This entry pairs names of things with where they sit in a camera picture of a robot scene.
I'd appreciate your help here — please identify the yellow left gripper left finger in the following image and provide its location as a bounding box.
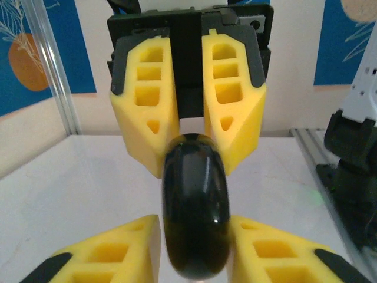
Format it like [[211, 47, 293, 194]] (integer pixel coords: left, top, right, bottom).
[[20, 214, 162, 283]]

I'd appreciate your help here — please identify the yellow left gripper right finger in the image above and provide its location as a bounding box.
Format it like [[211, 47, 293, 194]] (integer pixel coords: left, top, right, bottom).
[[229, 215, 375, 283]]

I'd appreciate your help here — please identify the black glossy oval shell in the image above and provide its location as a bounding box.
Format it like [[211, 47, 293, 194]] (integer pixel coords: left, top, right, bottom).
[[161, 133, 231, 280]]

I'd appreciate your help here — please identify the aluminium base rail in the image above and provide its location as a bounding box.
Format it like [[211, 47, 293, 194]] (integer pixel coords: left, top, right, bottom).
[[290, 126, 366, 260]]

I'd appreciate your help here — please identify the aluminium corner post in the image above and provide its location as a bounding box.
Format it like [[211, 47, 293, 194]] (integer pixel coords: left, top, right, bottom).
[[20, 0, 82, 138]]

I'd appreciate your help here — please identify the blue floral wall panel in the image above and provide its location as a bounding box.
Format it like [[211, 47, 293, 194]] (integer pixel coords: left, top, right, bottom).
[[0, 0, 59, 117], [44, 0, 98, 95], [313, 0, 377, 86]]

